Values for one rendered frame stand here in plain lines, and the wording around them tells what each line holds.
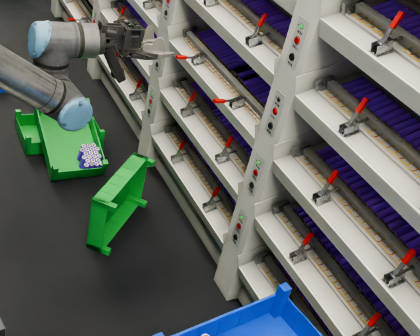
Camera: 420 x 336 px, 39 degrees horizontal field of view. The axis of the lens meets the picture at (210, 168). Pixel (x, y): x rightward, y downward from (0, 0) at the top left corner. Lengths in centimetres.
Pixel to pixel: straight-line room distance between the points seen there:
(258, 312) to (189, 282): 74
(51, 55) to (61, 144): 78
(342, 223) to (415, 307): 25
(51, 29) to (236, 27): 52
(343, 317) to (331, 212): 25
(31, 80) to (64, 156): 88
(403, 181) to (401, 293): 23
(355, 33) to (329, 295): 62
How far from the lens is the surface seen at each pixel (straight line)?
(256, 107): 167
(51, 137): 229
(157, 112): 218
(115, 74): 165
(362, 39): 130
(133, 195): 213
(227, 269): 182
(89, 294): 181
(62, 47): 154
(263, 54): 159
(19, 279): 184
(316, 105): 141
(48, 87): 143
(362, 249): 134
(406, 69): 121
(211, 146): 187
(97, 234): 189
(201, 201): 195
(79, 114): 147
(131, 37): 159
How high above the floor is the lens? 134
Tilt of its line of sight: 34 degrees down
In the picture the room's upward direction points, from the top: 14 degrees clockwise
